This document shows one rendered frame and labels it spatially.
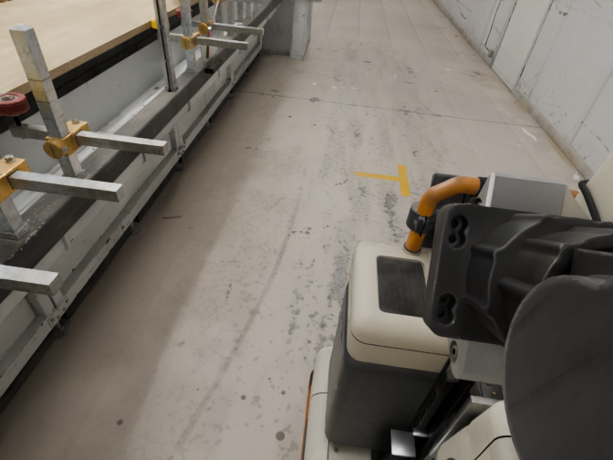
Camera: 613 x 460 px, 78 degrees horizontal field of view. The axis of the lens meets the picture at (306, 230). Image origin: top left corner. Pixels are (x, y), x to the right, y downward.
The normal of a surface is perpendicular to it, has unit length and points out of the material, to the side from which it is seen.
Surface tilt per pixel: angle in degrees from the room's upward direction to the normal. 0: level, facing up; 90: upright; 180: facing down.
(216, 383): 0
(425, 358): 90
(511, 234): 56
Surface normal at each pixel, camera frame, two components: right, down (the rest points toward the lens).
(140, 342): 0.08, -0.76
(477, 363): -0.04, 0.06
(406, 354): -0.11, 0.63
